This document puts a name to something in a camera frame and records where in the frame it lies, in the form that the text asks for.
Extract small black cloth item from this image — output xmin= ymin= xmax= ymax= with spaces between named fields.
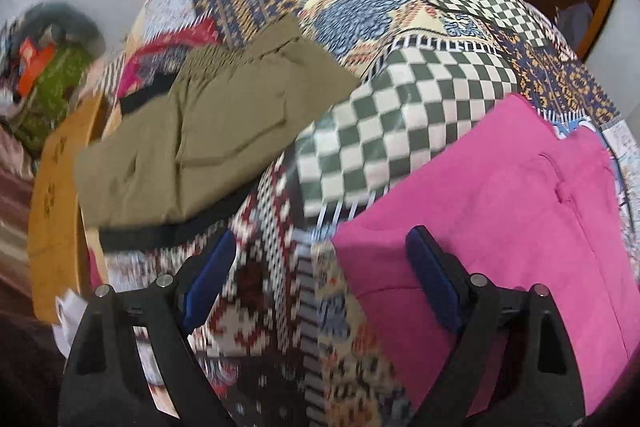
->
xmin=119 ymin=79 xmax=173 ymax=115

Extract green patterned bag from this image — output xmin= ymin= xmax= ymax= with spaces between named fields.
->
xmin=10 ymin=47 xmax=98 ymax=155

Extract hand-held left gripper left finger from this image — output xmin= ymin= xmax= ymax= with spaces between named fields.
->
xmin=57 ymin=227 xmax=238 ymax=427

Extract white paper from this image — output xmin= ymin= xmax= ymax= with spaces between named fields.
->
xmin=51 ymin=291 xmax=77 ymax=355

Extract patchwork printed blanket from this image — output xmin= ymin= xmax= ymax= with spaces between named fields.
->
xmin=85 ymin=0 xmax=640 ymax=427

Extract olive green pants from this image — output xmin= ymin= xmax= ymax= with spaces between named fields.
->
xmin=75 ymin=14 xmax=362 ymax=229

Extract red patterned cloth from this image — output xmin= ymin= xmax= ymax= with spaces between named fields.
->
xmin=117 ymin=19 xmax=222 ymax=98

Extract orange box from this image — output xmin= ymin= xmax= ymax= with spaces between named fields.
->
xmin=19 ymin=39 xmax=57 ymax=95

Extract grey blue hanging cloth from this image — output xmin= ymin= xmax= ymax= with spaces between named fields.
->
xmin=556 ymin=2 xmax=595 ymax=54

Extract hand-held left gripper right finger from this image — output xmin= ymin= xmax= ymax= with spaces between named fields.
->
xmin=405 ymin=224 xmax=587 ymax=427

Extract pink striped curtain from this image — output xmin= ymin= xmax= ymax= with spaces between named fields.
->
xmin=0 ymin=122 xmax=43 ymax=280

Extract pink pants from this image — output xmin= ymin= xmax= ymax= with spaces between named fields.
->
xmin=332 ymin=94 xmax=640 ymax=413

